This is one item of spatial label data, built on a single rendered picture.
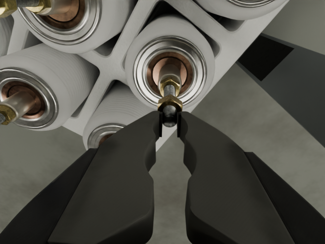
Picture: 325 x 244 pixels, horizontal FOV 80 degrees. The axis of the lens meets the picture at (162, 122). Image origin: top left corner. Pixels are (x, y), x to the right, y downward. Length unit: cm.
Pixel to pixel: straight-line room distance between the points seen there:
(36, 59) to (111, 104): 9
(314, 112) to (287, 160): 47
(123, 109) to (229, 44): 16
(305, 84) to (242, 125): 31
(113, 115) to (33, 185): 64
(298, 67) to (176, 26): 17
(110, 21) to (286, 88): 22
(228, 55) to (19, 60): 24
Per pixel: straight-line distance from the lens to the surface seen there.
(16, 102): 25
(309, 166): 76
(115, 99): 28
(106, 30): 21
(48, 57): 27
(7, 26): 35
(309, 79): 28
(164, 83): 17
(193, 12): 27
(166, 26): 20
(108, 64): 29
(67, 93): 25
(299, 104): 26
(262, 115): 57
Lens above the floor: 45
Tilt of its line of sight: 58 degrees down
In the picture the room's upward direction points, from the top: 177 degrees counter-clockwise
